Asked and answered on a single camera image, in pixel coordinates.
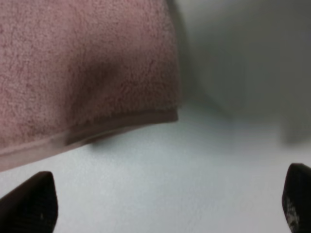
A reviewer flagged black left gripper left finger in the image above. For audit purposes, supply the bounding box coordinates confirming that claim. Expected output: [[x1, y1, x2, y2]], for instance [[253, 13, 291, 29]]
[[0, 171, 58, 233]]

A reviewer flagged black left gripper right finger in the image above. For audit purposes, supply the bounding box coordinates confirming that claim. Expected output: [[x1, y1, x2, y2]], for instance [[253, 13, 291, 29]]
[[282, 163, 311, 233]]

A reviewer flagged pink terry towel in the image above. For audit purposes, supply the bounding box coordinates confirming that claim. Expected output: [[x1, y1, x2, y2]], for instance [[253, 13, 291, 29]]
[[0, 0, 180, 171]]

